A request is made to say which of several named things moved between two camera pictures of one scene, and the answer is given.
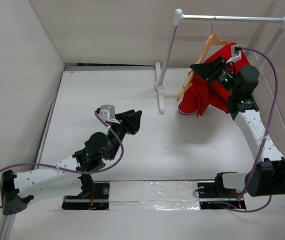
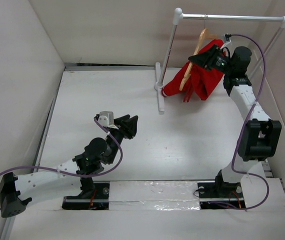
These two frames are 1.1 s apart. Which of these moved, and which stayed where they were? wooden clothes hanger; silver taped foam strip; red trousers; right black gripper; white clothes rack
Moved: right black gripper; red trousers; wooden clothes hanger
Stayed: white clothes rack; silver taped foam strip
